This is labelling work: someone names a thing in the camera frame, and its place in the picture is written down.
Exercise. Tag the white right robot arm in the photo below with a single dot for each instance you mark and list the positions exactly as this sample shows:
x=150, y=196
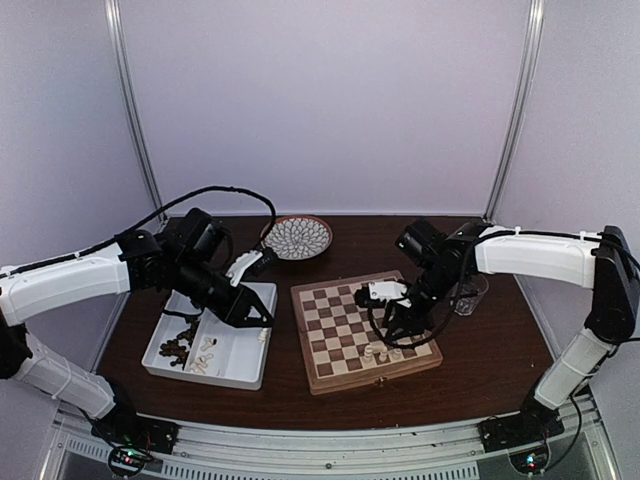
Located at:
x=600, y=262

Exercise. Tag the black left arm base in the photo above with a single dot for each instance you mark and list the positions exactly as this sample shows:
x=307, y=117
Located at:
x=134, y=440

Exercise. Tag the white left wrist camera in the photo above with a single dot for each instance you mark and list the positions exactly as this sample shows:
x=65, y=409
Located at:
x=251, y=263

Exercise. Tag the pile of dark chess pieces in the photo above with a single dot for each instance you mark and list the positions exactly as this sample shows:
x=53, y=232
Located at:
x=178, y=348

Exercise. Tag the aluminium corner post left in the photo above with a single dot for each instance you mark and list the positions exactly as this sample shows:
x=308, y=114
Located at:
x=117, y=36

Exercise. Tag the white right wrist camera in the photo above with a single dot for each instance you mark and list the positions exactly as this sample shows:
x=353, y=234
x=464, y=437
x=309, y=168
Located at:
x=379, y=294

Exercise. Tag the white chess king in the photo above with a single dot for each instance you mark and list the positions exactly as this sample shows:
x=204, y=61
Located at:
x=368, y=352

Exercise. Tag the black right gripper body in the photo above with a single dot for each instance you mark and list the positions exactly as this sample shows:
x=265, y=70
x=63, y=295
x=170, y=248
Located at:
x=438, y=283

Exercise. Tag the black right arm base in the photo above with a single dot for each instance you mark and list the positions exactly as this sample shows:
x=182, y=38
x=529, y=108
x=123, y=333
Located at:
x=524, y=434

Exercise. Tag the wooden chess board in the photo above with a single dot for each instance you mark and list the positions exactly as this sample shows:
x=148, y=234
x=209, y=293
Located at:
x=334, y=331

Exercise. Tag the aluminium corner post right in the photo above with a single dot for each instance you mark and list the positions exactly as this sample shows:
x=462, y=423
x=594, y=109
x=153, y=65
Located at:
x=526, y=75

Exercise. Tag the aluminium corner post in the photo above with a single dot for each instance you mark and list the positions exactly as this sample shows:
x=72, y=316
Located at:
x=526, y=75
x=117, y=36

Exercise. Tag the floral patterned ceramic plate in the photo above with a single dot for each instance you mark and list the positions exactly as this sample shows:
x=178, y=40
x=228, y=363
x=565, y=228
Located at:
x=298, y=238

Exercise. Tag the pile of white chess pieces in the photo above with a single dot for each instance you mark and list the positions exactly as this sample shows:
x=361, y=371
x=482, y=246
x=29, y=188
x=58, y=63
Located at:
x=204, y=355

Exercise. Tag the clear drinking glass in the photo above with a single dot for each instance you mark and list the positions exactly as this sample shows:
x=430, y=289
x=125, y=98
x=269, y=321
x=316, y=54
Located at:
x=472, y=292

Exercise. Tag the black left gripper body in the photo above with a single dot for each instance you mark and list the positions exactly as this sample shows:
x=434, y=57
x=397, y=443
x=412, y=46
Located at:
x=191, y=279

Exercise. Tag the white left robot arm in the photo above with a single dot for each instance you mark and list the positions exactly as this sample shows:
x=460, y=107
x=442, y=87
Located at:
x=129, y=262

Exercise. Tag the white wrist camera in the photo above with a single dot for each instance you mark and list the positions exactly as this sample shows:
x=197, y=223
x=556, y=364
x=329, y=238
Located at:
x=251, y=263
x=379, y=294

